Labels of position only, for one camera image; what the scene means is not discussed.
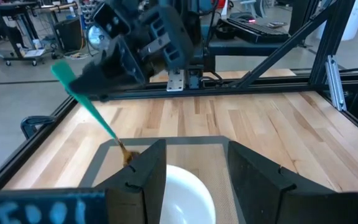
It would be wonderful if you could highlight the dark keyboard table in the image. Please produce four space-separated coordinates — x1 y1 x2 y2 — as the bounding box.
208 37 291 65

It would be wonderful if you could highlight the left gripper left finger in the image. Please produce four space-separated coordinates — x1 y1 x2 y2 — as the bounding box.
94 139 167 224

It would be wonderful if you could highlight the tan mat with grey border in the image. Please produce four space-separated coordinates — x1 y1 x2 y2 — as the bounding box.
78 136 247 224

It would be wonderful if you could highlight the black table clamp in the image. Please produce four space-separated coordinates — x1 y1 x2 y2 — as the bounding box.
20 115 57 140

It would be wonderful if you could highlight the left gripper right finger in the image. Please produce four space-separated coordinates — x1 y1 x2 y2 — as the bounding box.
227 141 341 224

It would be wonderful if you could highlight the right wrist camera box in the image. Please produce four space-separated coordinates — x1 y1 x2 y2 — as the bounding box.
86 1 132 52

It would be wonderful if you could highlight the gold spoon with green handle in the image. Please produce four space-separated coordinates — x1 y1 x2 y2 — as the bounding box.
50 60 140 168

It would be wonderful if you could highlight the black wheeled cart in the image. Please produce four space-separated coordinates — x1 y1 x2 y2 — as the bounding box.
0 1 48 67

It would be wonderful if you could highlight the black backlit keyboard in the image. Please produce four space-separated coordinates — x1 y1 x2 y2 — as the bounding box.
225 17 291 44

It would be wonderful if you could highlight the black box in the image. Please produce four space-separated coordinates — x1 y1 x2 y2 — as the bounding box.
54 17 83 53

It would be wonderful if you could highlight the black aluminium table frame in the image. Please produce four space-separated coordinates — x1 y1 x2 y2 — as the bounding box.
0 0 358 191

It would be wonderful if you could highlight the silver aluminium bracket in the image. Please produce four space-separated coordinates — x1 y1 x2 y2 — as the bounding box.
324 55 348 112

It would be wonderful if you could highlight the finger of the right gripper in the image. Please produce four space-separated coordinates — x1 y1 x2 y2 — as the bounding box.
68 39 145 96

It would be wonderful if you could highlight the white cylinder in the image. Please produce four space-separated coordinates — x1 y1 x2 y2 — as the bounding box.
317 0 358 42

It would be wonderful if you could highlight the white round bowl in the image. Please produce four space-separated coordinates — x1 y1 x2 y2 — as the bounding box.
159 164 216 224

